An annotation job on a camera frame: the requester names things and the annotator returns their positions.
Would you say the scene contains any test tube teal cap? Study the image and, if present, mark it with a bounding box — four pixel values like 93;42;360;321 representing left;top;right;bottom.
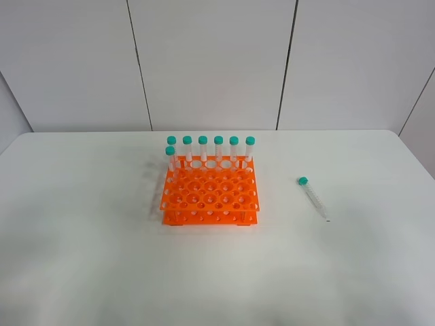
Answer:
298;177;330;221

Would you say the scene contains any row tube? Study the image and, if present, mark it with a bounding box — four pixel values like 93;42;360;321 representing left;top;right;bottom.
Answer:
213;136;224;162
167;135;178;161
229;136;239;162
245;136;256;162
198;135;208;162
182;136;192;162

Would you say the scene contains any orange test tube rack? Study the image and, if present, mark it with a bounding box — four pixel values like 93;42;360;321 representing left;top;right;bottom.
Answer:
160;156;260;226

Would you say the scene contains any front left racked tube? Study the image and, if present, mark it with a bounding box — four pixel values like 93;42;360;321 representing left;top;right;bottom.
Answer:
165;145;179;179

